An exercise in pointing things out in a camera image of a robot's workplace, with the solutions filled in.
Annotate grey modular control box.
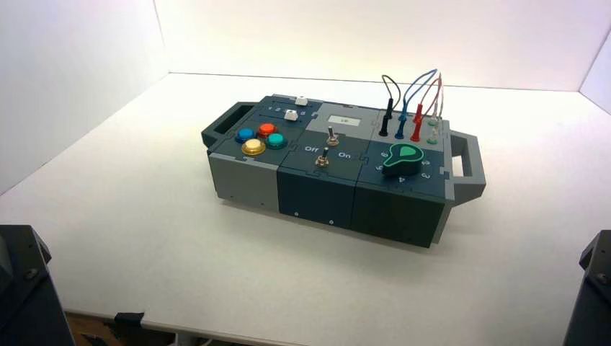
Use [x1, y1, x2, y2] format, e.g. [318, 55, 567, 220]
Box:
[200, 94, 487, 249]

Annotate yellow push button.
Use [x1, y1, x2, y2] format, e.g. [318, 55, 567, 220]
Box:
[241, 138, 267, 157]

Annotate small display screen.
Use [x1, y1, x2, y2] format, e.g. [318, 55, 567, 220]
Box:
[328, 115, 361, 128]

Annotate green rotary knob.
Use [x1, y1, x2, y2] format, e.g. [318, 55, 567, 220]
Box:
[383, 143, 425, 177]

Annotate black jumper cable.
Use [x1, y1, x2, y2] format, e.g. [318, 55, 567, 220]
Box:
[378, 74, 402, 138]

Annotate blue jumper cable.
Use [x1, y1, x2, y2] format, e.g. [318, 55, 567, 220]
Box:
[394, 68, 439, 141]

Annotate red jumper cable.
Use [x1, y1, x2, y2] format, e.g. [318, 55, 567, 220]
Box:
[409, 76, 442, 143]

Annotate white jumper cable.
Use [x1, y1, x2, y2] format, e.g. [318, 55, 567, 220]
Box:
[426, 72, 445, 145]

